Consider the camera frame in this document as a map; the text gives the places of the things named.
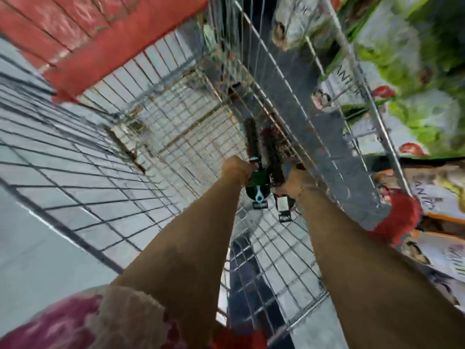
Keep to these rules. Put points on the person's right fingers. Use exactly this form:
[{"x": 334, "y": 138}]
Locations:
[{"x": 290, "y": 174}]

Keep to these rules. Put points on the floral pink and cream sleeve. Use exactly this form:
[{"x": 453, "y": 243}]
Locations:
[{"x": 90, "y": 319}]

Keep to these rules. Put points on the grey white pet food bag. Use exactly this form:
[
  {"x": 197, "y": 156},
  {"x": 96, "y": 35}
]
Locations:
[{"x": 296, "y": 18}]

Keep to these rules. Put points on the orange and white pet food bag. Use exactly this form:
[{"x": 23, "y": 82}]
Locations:
[{"x": 436, "y": 214}]

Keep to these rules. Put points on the person's left fingers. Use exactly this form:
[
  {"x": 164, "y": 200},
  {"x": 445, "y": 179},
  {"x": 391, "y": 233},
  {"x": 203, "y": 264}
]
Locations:
[{"x": 250, "y": 167}]

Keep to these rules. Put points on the person's right hand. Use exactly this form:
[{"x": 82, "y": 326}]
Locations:
[{"x": 298, "y": 181}]

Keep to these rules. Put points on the red package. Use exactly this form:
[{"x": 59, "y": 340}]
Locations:
[{"x": 399, "y": 218}]

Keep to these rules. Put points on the white lettered pet food bag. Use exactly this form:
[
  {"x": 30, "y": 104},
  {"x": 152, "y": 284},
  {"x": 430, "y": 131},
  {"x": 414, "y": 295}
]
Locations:
[{"x": 339, "y": 89}]

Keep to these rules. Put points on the person's left forearm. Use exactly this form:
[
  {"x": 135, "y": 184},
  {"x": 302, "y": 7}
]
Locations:
[{"x": 189, "y": 258}]

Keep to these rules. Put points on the person's left hand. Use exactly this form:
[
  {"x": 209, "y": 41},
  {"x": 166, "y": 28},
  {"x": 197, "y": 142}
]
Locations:
[{"x": 237, "y": 170}]

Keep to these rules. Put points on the red plastic cart seat flap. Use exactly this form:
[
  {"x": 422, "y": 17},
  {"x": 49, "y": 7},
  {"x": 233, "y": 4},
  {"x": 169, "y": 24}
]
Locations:
[{"x": 127, "y": 36}]

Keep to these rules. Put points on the large green pet food bag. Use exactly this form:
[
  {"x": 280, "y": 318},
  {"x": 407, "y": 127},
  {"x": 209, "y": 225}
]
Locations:
[{"x": 428, "y": 69}]

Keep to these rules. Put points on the person's right forearm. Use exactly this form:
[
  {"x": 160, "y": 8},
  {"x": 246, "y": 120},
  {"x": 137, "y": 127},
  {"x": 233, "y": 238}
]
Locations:
[{"x": 367, "y": 272}]

